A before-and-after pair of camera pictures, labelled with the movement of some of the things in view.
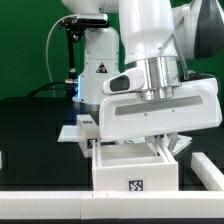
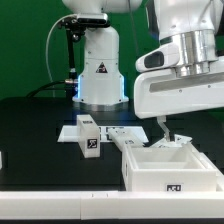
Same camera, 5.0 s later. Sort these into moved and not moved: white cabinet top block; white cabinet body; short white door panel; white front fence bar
Moved: white cabinet body
Not moved: white cabinet top block; short white door panel; white front fence bar
